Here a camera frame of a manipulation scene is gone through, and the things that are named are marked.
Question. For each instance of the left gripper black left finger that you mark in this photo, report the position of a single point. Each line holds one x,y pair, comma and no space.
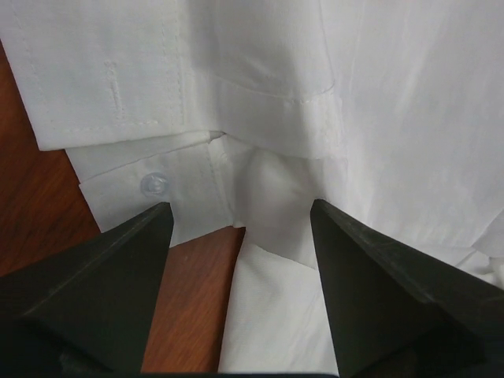
87,311

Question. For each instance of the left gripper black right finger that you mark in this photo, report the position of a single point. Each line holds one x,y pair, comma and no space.
394,311

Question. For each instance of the white long sleeve shirt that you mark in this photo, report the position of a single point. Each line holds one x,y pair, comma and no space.
241,113

